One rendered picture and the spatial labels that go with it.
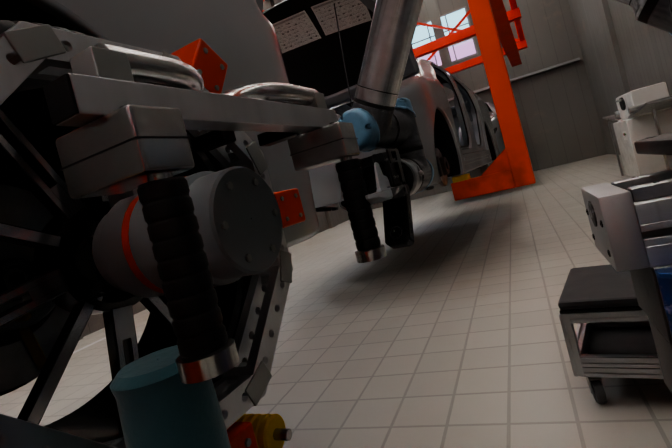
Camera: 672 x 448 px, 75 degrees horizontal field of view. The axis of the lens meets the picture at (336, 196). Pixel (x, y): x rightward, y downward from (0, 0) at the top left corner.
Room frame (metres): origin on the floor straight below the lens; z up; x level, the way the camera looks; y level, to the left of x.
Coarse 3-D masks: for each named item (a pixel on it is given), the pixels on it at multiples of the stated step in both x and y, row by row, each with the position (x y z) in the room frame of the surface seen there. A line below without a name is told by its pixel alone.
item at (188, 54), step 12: (180, 48) 0.75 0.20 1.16; (192, 48) 0.72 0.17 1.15; (204, 48) 0.73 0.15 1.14; (192, 60) 0.70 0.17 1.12; (204, 60) 0.72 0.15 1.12; (216, 60) 0.75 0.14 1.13; (204, 72) 0.72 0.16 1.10; (216, 72) 0.74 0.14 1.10; (204, 84) 0.71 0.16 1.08; (216, 84) 0.74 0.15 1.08
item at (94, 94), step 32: (64, 96) 0.30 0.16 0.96; (96, 96) 0.31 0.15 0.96; (128, 96) 0.34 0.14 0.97; (160, 96) 0.37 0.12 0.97; (192, 96) 0.40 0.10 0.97; (224, 96) 0.44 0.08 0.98; (192, 128) 0.42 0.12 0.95; (224, 128) 0.46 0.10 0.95; (256, 128) 0.51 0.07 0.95; (288, 128) 0.56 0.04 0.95
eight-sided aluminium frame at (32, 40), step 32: (32, 32) 0.48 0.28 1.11; (64, 32) 0.51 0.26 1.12; (0, 64) 0.44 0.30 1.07; (32, 64) 0.47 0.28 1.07; (64, 64) 0.51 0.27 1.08; (0, 96) 0.44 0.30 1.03; (224, 160) 0.78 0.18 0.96; (256, 160) 0.78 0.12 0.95; (288, 256) 0.80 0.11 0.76; (256, 288) 0.77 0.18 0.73; (288, 288) 0.78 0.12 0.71; (256, 320) 0.75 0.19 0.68; (256, 352) 0.68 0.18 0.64; (224, 384) 0.66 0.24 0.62; (256, 384) 0.65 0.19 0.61; (0, 416) 0.38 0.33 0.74; (224, 416) 0.60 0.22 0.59
